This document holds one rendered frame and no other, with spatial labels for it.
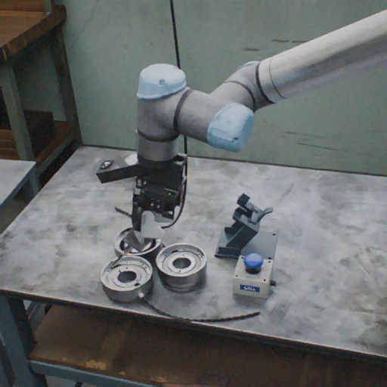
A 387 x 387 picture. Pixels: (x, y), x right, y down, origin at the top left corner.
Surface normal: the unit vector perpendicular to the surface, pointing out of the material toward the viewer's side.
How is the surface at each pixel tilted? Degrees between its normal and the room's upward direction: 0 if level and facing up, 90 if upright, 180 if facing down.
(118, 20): 90
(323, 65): 86
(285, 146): 90
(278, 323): 0
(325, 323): 0
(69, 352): 0
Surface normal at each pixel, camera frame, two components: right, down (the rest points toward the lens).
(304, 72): -0.50, 0.44
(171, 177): -0.28, 0.56
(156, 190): 0.10, -0.79
